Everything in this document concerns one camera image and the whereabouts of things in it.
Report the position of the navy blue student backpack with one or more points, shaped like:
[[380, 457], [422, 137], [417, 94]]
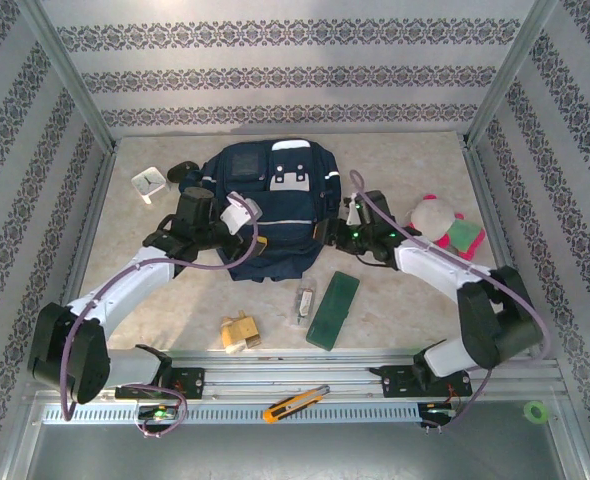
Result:
[[285, 240]]

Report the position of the dark green pencil case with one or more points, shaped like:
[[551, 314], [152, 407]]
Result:
[[332, 312]]

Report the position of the tan wooden box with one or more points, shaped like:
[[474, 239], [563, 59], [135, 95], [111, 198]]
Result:
[[240, 332]]

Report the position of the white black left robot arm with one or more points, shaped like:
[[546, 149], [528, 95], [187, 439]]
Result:
[[125, 285]]

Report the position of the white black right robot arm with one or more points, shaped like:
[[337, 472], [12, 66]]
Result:
[[435, 270]]

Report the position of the black computer mouse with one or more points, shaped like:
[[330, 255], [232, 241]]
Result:
[[182, 171]]

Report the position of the white pink green plush toy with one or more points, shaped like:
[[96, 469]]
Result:
[[432, 215]]

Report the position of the white square alarm clock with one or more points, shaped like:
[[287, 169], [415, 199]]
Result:
[[147, 182]]

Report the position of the orange utility knife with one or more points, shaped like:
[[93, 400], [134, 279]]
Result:
[[287, 407]]

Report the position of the small circuit board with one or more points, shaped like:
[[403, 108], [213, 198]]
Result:
[[157, 414], [437, 412]]

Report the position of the green tape roll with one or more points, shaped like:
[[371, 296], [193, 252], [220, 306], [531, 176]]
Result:
[[529, 412]]

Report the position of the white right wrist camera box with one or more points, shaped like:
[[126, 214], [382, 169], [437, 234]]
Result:
[[351, 215]]

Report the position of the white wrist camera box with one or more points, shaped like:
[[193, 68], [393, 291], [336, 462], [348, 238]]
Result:
[[240, 215], [351, 215]]

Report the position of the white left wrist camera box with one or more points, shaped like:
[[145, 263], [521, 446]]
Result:
[[240, 215]]

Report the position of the aluminium side rail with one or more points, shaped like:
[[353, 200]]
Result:
[[94, 210], [479, 175]]

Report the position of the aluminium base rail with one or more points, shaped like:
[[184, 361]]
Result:
[[285, 372]]

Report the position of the aluminium frame post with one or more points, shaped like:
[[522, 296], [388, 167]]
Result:
[[515, 65], [62, 65]]

